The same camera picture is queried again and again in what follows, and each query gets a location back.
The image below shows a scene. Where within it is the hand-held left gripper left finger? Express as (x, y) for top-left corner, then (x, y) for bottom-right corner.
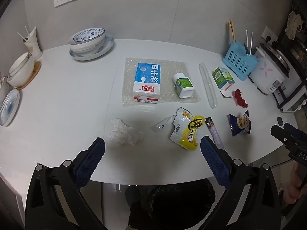
(25, 137), (108, 230)

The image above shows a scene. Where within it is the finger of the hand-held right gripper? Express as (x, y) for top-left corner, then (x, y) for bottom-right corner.
(284, 123), (307, 139)
(271, 125), (290, 145)

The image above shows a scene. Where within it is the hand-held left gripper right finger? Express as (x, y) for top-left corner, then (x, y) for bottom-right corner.
(200, 136), (281, 230)

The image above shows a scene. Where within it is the red mesh net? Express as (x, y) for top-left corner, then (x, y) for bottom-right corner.
(231, 89), (249, 108)

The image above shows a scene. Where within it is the bin with black bag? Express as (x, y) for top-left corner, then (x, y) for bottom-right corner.
(125, 178), (216, 230)

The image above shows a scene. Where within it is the clear plastic tube case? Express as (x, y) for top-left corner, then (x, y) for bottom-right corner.
(199, 63), (218, 109)

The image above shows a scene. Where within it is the blue white milk carton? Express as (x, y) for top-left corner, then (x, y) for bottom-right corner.
(132, 62), (162, 104)

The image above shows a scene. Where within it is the clear bubble wrap sheet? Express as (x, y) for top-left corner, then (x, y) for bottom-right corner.
(122, 58), (202, 107)

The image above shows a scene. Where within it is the person's right hand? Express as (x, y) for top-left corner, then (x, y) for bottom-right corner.
(285, 162), (307, 205)

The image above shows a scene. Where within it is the purple stick sachet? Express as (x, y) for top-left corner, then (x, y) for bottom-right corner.
(205, 117), (226, 152)

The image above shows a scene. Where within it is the yellow white snack wrapper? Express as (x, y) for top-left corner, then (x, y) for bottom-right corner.
(169, 107), (205, 150)

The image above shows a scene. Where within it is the crumpled white tissue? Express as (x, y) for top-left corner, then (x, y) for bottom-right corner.
(107, 118), (144, 146)

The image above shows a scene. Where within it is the dark blue snack packet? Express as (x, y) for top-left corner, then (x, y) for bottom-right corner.
(227, 110), (251, 137)

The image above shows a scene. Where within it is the white rice cooker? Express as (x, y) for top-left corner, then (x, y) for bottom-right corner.
(248, 43), (292, 95)

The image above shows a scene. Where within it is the small torn white wrapper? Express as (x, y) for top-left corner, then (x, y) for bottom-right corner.
(152, 115), (175, 133)

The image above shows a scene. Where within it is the black kitchen rack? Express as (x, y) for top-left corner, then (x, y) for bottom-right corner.
(271, 5), (307, 113)

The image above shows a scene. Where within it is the small green carton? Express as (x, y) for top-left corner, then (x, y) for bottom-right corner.
(213, 67), (235, 98)

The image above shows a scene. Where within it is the white pill bottle green label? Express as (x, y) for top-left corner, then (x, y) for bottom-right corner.
(173, 73), (195, 99)

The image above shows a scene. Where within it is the blue perforated utensil holder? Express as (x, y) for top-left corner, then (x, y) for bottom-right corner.
(221, 41), (259, 81)

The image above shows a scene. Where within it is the blue striped plate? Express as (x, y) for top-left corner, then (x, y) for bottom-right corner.
(0, 88), (20, 127)

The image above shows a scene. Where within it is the cream mesh bag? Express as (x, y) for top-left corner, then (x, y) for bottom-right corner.
(286, 11), (304, 40)

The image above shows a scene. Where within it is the white bowl red rim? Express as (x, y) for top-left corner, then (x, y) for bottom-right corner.
(71, 42), (105, 56)

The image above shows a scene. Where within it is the plain white bowl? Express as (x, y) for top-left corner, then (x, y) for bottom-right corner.
(8, 52), (35, 77)
(7, 71), (34, 88)

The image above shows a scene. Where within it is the floral blue white plate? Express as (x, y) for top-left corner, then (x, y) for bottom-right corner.
(69, 34), (115, 61)

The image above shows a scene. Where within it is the wooden chopstick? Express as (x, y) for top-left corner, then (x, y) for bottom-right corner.
(230, 20), (237, 42)
(228, 20), (235, 42)

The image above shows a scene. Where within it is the floral blue rimmed bowl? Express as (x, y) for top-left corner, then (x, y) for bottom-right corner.
(68, 27), (106, 51)

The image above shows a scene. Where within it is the white paper cup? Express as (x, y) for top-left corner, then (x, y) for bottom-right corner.
(23, 26), (43, 60)

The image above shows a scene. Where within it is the wall socket with black plug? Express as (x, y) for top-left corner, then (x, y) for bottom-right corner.
(261, 26), (279, 44)

